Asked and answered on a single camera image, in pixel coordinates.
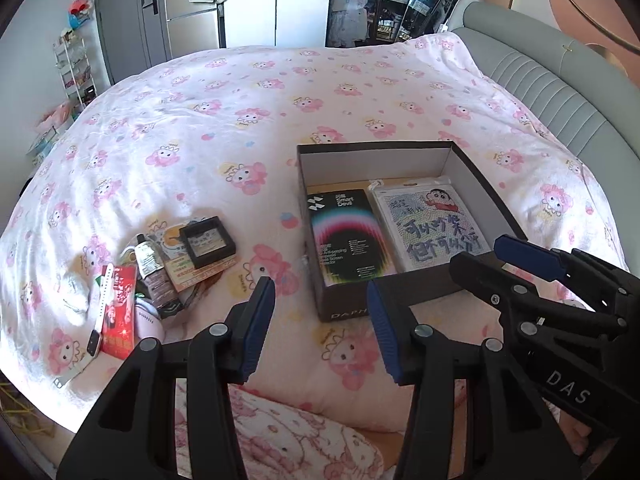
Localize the pink face mask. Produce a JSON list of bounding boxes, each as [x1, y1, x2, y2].
[[134, 297, 166, 342]]

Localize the red photo card envelope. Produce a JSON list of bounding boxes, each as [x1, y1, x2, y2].
[[101, 264, 137, 360]]

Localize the black Smart Devil box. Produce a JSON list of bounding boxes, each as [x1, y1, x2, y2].
[[307, 188, 396, 287]]

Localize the cartoon bead art pack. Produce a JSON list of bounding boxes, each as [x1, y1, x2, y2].
[[370, 183, 490, 272]]

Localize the right hand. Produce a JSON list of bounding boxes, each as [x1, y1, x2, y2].
[[559, 411, 591, 456]]

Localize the white smart watch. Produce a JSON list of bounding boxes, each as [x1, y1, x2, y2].
[[53, 263, 115, 389]]

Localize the dark cardboard storage box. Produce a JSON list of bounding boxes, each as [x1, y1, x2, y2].
[[297, 141, 526, 322]]

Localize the brown chocolate packet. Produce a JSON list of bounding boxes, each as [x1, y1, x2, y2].
[[143, 269, 183, 318]]

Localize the orange printed card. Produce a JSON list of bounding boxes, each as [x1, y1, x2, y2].
[[165, 255, 236, 292]]

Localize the cream tube black cap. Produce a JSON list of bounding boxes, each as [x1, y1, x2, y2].
[[134, 234, 165, 280]]

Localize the tan tempered glass package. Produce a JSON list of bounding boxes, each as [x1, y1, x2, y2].
[[305, 177, 452, 194]]

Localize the grey padded headboard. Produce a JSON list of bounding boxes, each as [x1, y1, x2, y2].
[[447, 0, 640, 196]]

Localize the pink cartoon bed quilt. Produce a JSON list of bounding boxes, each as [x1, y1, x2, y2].
[[1, 32, 639, 431]]

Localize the grey door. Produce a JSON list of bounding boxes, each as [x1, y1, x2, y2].
[[94, 0, 169, 84]]

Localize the small black frame box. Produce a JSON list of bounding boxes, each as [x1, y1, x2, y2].
[[179, 216, 236, 269]]

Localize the white wire shelf rack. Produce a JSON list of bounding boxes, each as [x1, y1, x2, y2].
[[52, 28, 98, 113]]

